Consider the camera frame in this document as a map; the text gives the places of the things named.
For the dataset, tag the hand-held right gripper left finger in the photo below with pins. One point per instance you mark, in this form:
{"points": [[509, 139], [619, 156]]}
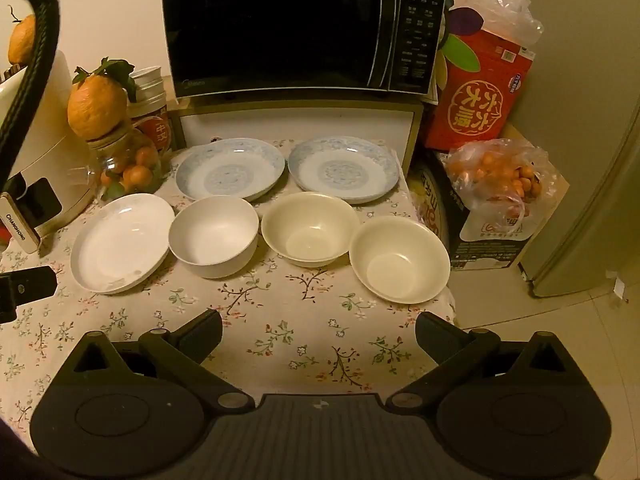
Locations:
{"points": [[200, 335]]}

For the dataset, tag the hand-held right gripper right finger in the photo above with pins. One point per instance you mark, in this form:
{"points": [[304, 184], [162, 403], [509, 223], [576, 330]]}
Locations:
{"points": [[439, 337]]}

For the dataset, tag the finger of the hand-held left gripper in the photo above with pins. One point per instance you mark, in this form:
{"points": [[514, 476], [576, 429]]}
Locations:
{"points": [[30, 285]]}

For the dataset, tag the cream bowl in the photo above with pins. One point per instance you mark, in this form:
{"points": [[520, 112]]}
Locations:
{"points": [[400, 265], [310, 232]]}

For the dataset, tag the white bowl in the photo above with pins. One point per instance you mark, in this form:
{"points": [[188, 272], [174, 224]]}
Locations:
{"points": [[212, 240]]}

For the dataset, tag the white plate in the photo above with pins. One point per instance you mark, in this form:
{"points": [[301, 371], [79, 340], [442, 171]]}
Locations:
{"points": [[120, 245]]}

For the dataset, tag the blue patterned plate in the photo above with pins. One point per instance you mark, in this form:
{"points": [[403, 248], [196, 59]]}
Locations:
{"points": [[342, 172], [230, 175]]}

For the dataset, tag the black carton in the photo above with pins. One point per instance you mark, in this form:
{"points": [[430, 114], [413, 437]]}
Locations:
{"points": [[452, 240]]}

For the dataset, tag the floral tablecloth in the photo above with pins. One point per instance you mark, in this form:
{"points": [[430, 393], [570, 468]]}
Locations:
{"points": [[300, 320]]}

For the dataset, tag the white air fryer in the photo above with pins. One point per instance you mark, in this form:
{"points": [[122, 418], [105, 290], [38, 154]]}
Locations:
{"points": [[45, 160]]}

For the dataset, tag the glass jar of kumquats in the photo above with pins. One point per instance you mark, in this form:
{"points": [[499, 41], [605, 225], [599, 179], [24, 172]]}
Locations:
{"points": [[130, 167]]}

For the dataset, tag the plastic bag of kumquats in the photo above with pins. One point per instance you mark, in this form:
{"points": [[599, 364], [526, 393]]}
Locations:
{"points": [[495, 175]]}

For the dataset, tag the large orange with leaves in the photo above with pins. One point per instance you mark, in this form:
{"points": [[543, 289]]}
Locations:
{"points": [[95, 107]]}

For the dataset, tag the red-label lidded jar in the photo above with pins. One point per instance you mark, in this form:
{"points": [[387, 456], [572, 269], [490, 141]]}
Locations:
{"points": [[152, 110]]}

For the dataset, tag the red gift box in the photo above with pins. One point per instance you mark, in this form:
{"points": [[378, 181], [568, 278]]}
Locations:
{"points": [[475, 105]]}

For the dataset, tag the small orange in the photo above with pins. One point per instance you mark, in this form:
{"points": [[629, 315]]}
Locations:
{"points": [[22, 40]]}

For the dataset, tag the black microwave oven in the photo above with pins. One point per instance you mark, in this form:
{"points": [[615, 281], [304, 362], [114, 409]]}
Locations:
{"points": [[280, 25]]}

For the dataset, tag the clear plastic bag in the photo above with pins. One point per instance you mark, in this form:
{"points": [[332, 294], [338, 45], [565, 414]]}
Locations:
{"points": [[505, 7]]}

